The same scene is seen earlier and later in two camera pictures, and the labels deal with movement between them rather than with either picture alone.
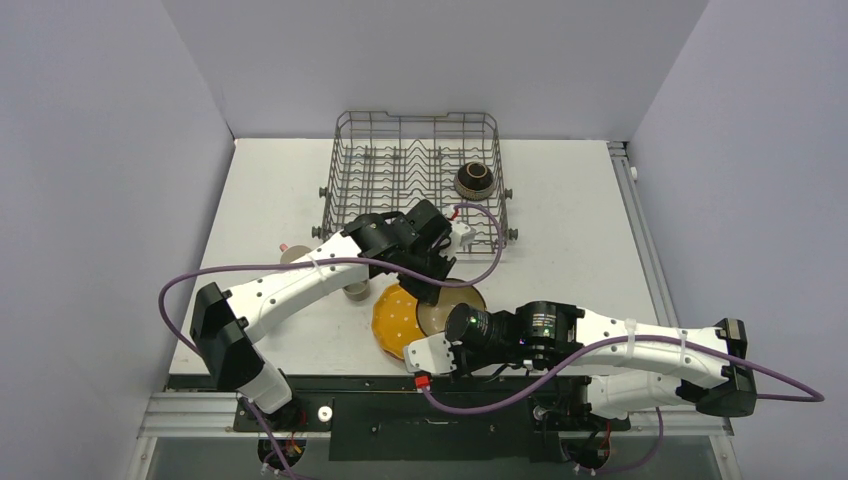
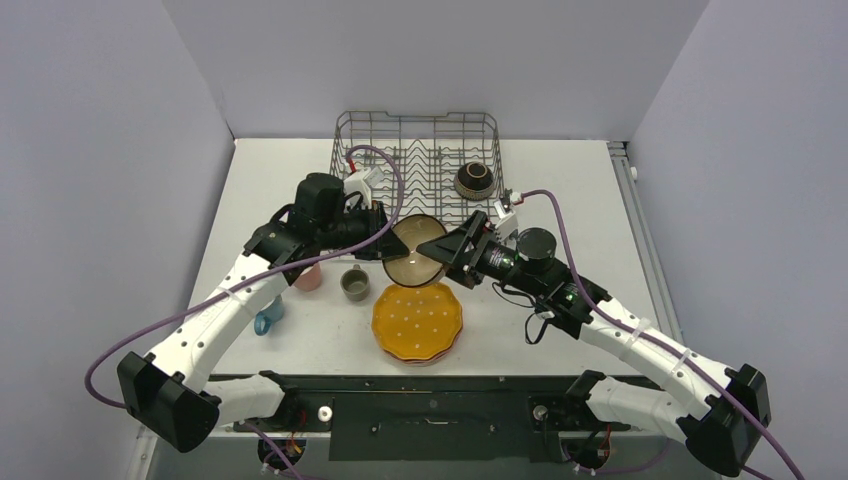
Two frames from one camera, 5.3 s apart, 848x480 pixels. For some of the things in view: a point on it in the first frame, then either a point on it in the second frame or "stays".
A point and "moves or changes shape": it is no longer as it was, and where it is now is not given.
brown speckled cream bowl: x=431 y=319 moves or changes shape
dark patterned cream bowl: x=474 y=181 stays
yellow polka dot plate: x=396 y=319 stays
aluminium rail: x=665 y=313 stays
